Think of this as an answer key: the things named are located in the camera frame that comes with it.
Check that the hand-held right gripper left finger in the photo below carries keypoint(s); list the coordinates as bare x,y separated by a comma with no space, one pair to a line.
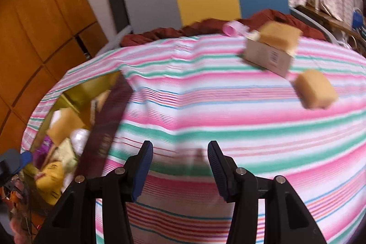
141,172

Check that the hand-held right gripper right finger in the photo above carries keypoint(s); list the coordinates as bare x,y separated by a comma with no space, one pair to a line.
218,172

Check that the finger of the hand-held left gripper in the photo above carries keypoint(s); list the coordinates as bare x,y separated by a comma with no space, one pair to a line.
26,157

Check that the purple candy wrapper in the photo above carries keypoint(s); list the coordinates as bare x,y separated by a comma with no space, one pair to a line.
43,148

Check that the yellow sock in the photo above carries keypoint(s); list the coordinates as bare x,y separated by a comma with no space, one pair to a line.
51,179

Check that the gold metal tin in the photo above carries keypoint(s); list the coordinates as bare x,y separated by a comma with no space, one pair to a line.
103,124

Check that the striped tablecloth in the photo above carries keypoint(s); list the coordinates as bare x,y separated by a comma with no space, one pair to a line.
228,124

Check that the small cardboard box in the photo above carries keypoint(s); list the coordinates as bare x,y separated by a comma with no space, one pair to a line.
266,58

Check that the wooden wardrobe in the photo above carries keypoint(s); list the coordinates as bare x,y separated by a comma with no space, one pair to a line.
34,18

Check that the dark red cloth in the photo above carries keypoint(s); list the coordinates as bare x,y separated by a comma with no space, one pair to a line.
171,32

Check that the pink plastic clip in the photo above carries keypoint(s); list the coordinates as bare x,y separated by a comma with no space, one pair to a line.
231,28

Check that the black foam roll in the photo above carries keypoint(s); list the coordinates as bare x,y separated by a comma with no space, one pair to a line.
117,4

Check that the wooden ledge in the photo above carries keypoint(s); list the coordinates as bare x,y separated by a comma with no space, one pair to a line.
328,18

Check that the blue plastic object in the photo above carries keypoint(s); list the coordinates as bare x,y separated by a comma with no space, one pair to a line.
356,18

